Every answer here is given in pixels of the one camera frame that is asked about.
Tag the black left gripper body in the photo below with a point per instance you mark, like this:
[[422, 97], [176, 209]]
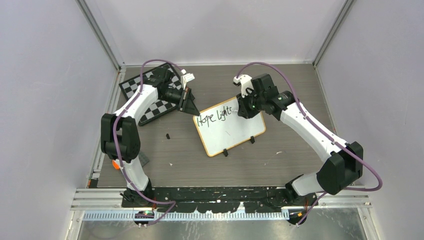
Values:
[[183, 100]]

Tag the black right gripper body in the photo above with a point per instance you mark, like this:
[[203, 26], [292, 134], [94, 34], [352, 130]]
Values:
[[252, 104]]

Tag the yellow framed whiteboard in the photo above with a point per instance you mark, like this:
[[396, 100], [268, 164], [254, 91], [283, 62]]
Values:
[[219, 128]]

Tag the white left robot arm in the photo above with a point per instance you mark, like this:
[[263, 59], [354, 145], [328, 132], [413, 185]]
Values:
[[119, 137]]

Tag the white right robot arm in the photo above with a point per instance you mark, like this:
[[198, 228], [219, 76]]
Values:
[[340, 165]]

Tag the black white chessboard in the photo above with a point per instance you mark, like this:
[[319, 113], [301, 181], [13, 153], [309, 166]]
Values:
[[161, 83]]

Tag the grey studded baseplate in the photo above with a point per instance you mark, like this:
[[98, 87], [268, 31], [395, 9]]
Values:
[[144, 160]]

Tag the orange curved block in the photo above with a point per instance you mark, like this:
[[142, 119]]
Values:
[[115, 165]]

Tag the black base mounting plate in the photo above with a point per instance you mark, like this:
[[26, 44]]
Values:
[[217, 200]]

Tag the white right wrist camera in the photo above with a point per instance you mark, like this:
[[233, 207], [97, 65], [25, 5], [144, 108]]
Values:
[[245, 82]]

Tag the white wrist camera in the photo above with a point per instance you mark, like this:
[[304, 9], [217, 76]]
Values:
[[185, 78], [245, 82]]

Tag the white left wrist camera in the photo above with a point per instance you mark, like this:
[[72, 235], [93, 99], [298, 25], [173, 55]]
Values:
[[185, 78]]

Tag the aluminium frame rail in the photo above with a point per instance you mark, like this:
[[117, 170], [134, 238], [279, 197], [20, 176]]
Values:
[[104, 204]]

